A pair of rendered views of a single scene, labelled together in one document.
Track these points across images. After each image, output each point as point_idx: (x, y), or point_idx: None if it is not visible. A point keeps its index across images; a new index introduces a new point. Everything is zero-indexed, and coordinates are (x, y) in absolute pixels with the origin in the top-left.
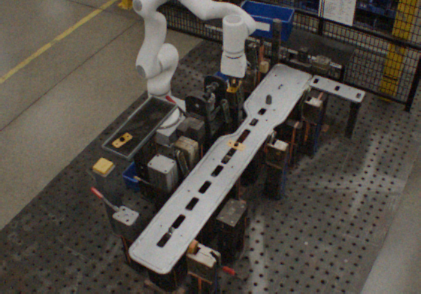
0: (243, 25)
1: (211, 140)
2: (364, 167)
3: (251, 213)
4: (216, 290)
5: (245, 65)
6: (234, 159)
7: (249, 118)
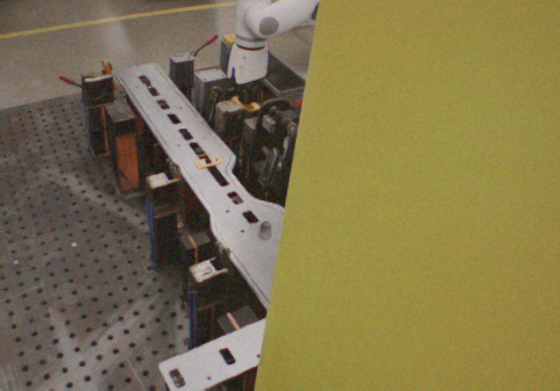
0: None
1: (254, 174)
2: None
3: None
4: (91, 133)
5: (233, 66)
6: (187, 151)
7: (245, 197)
